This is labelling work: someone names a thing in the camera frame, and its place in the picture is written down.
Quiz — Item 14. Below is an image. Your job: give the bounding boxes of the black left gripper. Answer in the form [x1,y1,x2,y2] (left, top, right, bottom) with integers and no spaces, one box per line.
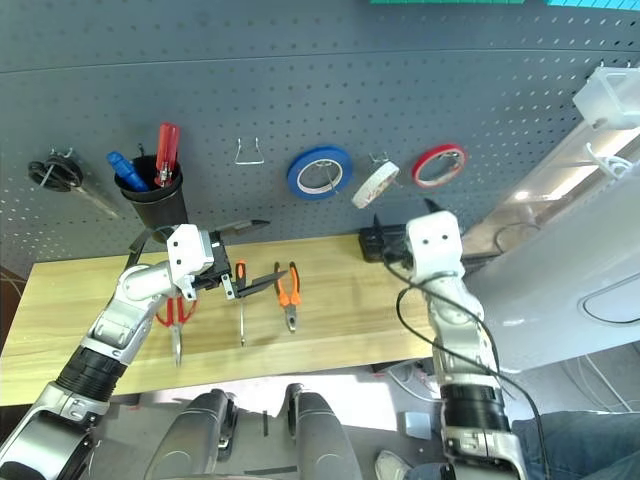
[192,218,290,301]

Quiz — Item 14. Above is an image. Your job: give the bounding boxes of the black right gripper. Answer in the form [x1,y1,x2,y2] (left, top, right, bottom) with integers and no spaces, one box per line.
[373,197,445,266]

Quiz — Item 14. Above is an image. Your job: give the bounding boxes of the orange black screwdriver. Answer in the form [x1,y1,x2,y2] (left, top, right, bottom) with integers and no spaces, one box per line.
[233,259,249,347]

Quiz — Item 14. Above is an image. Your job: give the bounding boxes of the white tape roll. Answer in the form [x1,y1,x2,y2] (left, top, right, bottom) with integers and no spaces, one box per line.
[351,160,401,210]

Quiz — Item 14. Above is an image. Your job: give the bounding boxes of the orange black pliers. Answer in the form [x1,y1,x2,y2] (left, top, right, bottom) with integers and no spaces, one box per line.
[272,261,303,334]

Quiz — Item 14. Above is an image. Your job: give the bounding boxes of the red handled scissors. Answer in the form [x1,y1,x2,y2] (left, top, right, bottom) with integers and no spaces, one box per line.
[154,294,199,368]

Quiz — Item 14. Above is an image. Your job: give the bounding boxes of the grey pegboard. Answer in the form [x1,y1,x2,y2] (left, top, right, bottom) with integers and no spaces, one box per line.
[0,0,640,261]

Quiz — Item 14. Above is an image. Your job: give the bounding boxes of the red tape roll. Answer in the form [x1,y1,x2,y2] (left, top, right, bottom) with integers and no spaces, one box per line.
[411,143,468,190]

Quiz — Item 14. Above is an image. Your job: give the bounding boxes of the blue tape roll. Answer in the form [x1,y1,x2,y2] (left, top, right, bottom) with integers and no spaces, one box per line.
[286,145,354,202]

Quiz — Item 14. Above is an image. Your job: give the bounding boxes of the black tool cup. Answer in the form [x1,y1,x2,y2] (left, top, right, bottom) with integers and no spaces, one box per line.
[113,154,190,236]

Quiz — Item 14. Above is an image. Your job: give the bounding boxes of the white metal cabinet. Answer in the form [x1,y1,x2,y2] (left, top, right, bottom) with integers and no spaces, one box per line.
[459,117,640,374]

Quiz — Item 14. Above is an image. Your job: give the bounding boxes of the silver left robot leg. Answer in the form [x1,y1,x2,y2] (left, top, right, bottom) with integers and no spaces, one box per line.
[144,389,236,480]

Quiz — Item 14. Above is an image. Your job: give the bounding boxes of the silver robot leg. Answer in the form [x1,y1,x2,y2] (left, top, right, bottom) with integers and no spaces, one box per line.
[284,383,361,480]
[144,389,236,480]

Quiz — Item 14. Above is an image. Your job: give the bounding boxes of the silver right robot leg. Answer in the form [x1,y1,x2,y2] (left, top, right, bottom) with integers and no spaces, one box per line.
[284,383,361,480]

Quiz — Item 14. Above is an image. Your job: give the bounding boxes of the small grey box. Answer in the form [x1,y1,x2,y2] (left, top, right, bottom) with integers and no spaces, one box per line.
[403,412,432,440]

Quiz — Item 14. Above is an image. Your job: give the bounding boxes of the white plastic hook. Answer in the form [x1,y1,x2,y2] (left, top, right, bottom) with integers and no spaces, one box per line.
[584,142,632,179]

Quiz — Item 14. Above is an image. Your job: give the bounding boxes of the green storage bin row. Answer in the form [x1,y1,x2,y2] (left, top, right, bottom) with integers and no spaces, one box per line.
[368,0,526,6]

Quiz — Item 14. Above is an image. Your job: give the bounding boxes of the white plastic bin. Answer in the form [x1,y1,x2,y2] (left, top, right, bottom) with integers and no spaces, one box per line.
[572,67,640,130]

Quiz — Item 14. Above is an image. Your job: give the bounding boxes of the grey white sneaker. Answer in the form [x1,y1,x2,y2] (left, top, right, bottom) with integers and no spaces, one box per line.
[374,449,416,480]

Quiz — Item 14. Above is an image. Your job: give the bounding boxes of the teal storage bin row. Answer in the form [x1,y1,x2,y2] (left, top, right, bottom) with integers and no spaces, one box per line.
[544,0,640,9]

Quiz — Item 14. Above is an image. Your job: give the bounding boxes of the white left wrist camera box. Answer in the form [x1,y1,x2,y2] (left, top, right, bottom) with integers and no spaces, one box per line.
[166,223,216,296]

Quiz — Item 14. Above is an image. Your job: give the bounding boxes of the wire pliers holder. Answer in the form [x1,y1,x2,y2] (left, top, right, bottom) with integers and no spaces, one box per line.
[233,137,265,165]

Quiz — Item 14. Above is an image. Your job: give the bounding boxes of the black floor cable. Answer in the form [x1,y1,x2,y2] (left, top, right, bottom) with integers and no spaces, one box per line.
[494,222,544,256]

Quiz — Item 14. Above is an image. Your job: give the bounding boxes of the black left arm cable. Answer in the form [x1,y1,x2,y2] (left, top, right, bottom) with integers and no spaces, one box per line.
[127,227,171,274]

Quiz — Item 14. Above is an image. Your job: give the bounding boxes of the red handled screwdriver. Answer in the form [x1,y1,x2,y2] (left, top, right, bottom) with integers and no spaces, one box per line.
[154,122,181,188]

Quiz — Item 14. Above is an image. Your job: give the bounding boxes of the blue handled screwdriver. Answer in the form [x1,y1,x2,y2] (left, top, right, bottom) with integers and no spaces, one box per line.
[105,151,150,193]

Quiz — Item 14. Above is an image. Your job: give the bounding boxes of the black handled scissors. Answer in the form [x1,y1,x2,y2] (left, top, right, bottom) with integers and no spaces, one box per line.
[27,155,121,220]

